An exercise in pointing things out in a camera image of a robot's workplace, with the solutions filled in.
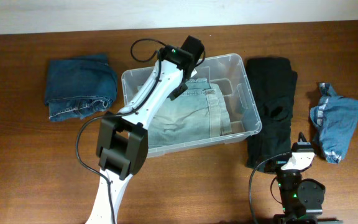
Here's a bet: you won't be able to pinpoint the black garment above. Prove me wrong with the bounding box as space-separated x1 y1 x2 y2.
246 57 298 169

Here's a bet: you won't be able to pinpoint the light grey-blue jeans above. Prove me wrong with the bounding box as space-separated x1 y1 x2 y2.
148 78 232 148

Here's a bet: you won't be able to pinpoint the dark blue jeans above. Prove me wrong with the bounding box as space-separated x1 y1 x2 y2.
44 54 117 121

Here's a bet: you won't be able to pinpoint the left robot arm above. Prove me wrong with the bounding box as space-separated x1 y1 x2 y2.
86 35 205 224

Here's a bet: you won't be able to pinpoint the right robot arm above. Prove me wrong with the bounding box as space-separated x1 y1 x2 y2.
272 133 344 224

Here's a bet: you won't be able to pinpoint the blue crumpled shirt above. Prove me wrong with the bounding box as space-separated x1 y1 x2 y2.
310 83 358 164

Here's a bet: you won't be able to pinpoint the clear plastic storage bin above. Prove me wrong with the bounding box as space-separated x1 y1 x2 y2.
121 53 263 158

